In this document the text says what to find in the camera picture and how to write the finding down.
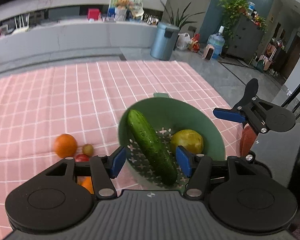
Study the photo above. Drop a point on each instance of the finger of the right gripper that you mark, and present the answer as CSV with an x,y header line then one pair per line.
x,y
250,92
229,115

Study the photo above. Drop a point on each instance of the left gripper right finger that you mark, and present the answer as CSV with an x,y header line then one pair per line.
x,y
237,194

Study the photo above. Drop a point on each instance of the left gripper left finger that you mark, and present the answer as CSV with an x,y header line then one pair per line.
x,y
52,201

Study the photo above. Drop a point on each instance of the red tomato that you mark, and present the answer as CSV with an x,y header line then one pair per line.
x,y
82,158

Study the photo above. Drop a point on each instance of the yellow-green pear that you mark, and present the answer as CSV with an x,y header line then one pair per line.
x,y
189,139

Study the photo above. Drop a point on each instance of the large orange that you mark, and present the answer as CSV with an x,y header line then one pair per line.
x,y
65,146

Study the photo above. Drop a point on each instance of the small brown longan fruit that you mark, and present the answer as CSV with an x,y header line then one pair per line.
x,y
88,150

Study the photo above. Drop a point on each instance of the green colander bowl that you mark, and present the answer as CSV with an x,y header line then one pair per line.
x,y
168,116

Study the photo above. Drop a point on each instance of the green cucumber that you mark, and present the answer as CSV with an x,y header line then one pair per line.
x,y
152,147

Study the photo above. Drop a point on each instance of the grey drawer cabinet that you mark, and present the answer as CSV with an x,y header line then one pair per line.
x,y
247,37

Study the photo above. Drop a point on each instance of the pink small heater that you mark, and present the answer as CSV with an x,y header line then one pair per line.
x,y
208,52

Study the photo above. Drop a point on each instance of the blue water bottle jug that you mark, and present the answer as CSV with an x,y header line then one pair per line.
x,y
217,41

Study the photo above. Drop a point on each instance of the white plastic bag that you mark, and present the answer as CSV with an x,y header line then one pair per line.
x,y
183,41

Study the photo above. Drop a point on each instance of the pink checkered tablecloth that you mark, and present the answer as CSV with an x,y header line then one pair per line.
x,y
86,101

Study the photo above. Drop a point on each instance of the potted long-leaf plant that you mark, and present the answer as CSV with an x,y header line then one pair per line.
x,y
179,19

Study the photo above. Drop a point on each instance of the blue-grey trash bin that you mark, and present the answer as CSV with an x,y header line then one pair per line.
x,y
164,42

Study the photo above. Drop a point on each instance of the teddy bear gift bundle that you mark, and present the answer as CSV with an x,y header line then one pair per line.
x,y
126,10

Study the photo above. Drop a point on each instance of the grey tv console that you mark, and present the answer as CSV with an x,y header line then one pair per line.
x,y
63,39

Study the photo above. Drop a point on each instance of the red box on console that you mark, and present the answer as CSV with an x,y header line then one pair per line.
x,y
93,14

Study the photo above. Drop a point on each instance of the white wifi router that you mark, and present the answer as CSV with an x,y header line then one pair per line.
x,y
21,24

